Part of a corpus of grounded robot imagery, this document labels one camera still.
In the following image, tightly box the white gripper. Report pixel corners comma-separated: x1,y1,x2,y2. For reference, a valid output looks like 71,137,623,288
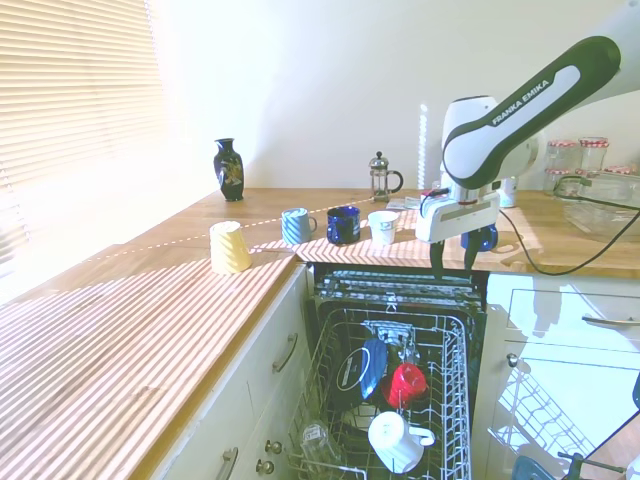
415,191,502,281

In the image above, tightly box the white ribbed mug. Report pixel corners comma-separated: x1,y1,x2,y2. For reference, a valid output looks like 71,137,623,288
367,410,437,475

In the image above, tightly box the built-in dishwasher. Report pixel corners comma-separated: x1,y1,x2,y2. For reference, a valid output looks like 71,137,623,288
304,262,491,480

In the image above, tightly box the glossy dark blue mug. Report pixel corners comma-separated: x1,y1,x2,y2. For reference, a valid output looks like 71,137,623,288
326,205,362,247

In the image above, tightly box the red mug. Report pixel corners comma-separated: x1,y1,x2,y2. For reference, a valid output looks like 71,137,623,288
380,363,429,409

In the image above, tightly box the light blue ribbed mug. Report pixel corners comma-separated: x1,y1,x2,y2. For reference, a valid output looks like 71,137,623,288
280,207,319,246

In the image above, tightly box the yellow ribbed mug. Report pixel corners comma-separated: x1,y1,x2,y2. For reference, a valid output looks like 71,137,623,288
208,220,253,276

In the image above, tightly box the white printed cup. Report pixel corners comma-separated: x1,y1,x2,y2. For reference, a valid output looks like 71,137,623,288
367,210,400,246

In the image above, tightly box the green drink can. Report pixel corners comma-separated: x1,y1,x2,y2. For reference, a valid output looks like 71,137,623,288
499,177,519,209

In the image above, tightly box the glass French press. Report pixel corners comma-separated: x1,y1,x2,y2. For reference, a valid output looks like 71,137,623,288
368,150,404,204

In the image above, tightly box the glass jar checkered lid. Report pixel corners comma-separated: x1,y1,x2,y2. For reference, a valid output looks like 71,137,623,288
545,139,581,171
578,137,610,171
543,168,566,196

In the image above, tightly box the white kitchen cabinet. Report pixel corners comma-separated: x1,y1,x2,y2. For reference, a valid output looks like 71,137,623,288
149,264,312,480
484,272,640,480

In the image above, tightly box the dark blue bowl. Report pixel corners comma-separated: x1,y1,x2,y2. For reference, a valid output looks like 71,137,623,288
360,338,390,401

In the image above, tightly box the blue plastic object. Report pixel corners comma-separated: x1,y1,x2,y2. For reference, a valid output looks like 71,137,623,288
512,454,556,480

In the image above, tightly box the clear drinking glass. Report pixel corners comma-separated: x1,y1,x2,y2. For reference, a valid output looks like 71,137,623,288
299,422,346,474

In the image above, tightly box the dark blue floral vase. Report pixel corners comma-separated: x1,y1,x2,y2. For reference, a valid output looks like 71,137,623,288
213,138,246,203

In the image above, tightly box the wooden window blind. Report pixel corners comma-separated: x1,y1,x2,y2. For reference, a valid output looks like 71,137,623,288
0,0,166,211

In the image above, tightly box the wire dishwasher rack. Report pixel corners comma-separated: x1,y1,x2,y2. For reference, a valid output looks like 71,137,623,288
287,304,474,480

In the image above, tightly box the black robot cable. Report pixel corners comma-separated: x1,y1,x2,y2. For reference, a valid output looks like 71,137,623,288
497,174,640,277

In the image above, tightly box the metal drawer handle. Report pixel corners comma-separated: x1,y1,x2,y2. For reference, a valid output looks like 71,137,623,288
272,333,300,374
219,447,240,480
582,313,640,329

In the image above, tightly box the black camera stand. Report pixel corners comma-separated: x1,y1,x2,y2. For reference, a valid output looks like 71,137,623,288
557,449,626,480

